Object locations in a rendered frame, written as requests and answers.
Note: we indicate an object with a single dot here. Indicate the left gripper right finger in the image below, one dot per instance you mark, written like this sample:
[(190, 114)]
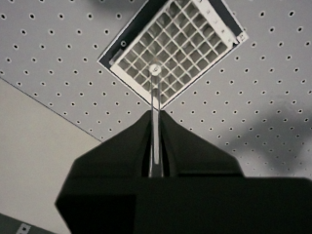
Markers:
[(191, 155)]

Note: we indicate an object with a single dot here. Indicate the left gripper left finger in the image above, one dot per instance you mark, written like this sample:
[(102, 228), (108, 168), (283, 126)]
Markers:
[(120, 154)]

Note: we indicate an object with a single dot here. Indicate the white grid rack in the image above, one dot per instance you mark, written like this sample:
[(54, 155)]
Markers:
[(176, 72)]

